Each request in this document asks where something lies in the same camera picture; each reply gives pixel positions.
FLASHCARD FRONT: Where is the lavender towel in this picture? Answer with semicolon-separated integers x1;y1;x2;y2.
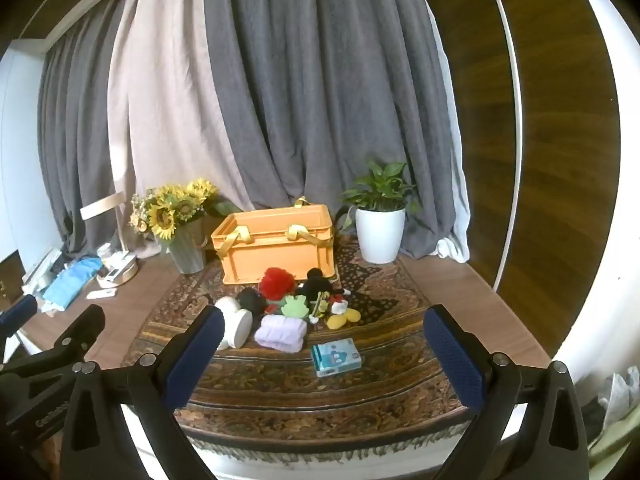
254;314;308;354

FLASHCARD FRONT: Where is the narrow grey curtain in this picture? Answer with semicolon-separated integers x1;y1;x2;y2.
37;25;137;257

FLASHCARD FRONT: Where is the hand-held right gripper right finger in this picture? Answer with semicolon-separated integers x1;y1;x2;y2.
424;304;591;480

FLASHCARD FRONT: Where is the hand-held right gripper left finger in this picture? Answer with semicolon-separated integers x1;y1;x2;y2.
60;305;226;480

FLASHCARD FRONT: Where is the beige curtain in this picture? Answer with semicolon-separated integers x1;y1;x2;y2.
107;0;251;241

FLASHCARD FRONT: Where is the white sheer curtain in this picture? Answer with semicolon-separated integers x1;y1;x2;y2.
427;10;472;264

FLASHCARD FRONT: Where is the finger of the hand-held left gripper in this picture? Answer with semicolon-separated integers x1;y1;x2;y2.
0;304;107;378
0;294;39;361

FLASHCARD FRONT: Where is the green leafy houseplant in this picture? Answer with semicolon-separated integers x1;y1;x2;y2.
335;160;422;233

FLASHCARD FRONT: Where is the red mesh pompom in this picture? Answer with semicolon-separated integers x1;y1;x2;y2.
258;267;297;302

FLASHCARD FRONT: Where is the orange storage crate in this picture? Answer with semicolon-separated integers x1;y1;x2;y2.
211;197;336;286

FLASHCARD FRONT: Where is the white curved pole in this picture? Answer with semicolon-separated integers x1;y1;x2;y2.
479;0;524;292

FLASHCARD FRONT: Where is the blue cloth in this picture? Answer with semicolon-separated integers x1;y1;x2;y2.
42;257;104;307

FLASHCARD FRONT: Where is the sunflower bouquet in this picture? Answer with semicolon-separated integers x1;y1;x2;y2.
129;177;244;242

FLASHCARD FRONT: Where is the grey-green ribbed vase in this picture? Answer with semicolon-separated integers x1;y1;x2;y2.
167;217;209;275

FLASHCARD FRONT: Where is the black soft ball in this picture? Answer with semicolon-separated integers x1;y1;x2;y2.
236;287;267;316

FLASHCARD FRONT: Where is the white plant pot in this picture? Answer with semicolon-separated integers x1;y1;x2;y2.
355;206;407;264

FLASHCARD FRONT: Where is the black mouse plush toy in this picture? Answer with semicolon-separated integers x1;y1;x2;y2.
297;268;334;311

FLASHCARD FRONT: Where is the green frog toy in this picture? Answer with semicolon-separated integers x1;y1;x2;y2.
280;294;312;319

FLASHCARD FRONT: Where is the patterned brown rug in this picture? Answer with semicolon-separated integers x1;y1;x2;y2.
120;235;507;457

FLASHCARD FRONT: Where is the wide grey curtain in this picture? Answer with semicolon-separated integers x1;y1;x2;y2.
202;0;471;261

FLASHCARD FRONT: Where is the small blue white box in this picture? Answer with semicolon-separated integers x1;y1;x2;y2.
311;338;362;378

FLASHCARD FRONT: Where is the crumpled white plastic bag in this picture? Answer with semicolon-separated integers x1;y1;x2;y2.
597;366;640;422

